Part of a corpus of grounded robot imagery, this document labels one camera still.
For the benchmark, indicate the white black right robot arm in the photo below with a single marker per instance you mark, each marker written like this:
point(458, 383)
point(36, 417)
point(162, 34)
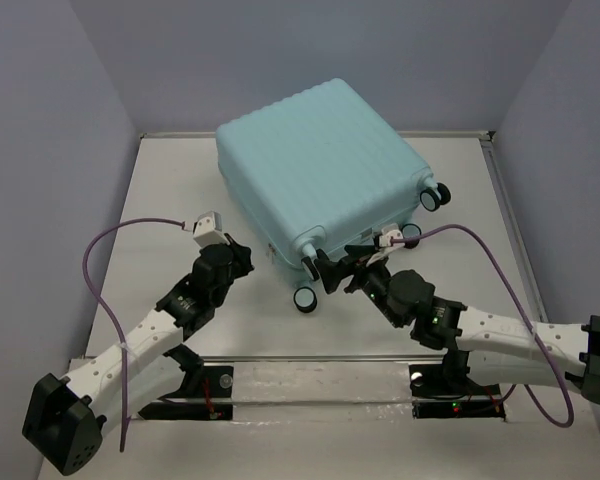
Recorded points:
point(571, 350)

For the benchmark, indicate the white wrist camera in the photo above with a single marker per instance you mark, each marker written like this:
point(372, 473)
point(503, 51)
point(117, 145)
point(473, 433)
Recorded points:
point(208, 230)
point(389, 241)

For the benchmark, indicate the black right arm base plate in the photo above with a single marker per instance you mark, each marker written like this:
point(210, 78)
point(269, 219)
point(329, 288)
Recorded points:
point(433, 397)

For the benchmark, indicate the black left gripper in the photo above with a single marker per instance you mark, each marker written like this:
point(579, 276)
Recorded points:
point(241, 255)

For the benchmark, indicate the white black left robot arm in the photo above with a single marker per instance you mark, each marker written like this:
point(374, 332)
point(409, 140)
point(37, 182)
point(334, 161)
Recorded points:
point(68, 417)

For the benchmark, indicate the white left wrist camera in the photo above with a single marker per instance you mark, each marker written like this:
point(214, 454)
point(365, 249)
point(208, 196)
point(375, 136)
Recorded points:
point(208, 230)

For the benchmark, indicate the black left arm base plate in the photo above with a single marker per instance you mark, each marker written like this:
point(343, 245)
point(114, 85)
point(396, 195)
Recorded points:
point(206, 396)

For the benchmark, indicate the light blue suitcase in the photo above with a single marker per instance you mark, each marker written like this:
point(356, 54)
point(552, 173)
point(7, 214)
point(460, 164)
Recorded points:
point(318, 171)

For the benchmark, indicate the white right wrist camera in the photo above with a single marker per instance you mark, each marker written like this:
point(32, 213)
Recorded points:
point(389, 241)

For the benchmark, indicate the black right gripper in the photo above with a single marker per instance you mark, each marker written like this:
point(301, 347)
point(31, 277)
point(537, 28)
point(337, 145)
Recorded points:
point(334, 271)

